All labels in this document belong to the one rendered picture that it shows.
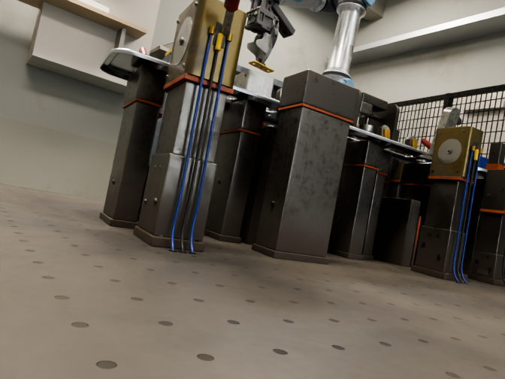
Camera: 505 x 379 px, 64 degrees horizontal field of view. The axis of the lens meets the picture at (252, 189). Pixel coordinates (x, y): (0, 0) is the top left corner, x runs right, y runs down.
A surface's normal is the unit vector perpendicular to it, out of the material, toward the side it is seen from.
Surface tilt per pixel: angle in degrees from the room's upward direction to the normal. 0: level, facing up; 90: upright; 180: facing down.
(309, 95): 90
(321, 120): 90
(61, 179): 90
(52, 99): 90
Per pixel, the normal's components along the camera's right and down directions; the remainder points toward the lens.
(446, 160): -0.86, -0.18
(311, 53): 0.58, 0.07
